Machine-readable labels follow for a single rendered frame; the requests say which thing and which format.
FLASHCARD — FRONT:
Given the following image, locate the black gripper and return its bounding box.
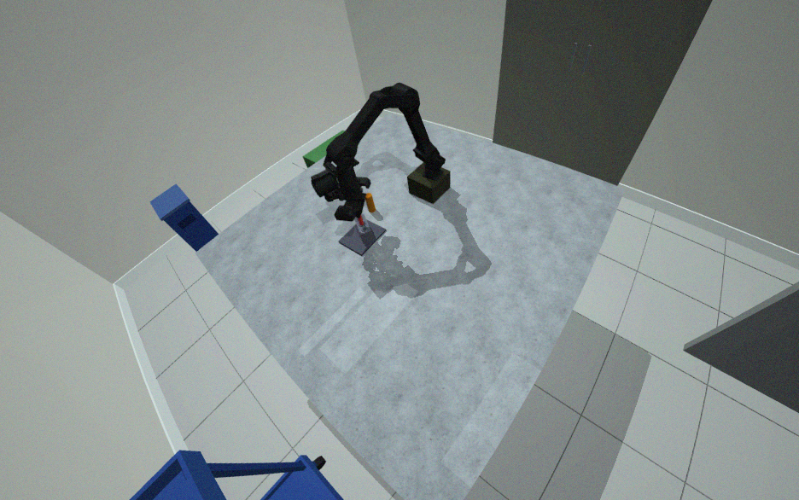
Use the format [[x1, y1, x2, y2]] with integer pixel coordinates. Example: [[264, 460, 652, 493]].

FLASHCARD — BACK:
[[335, 177, 370, 221]]

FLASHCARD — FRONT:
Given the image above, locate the orange cylinder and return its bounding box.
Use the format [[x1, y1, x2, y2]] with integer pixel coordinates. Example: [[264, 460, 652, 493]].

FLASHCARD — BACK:
[[365, 193, 376, 212]]

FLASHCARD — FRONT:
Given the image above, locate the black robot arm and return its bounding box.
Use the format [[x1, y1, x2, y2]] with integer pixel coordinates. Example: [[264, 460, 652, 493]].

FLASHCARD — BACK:
[[311, 83, 446, 202]]

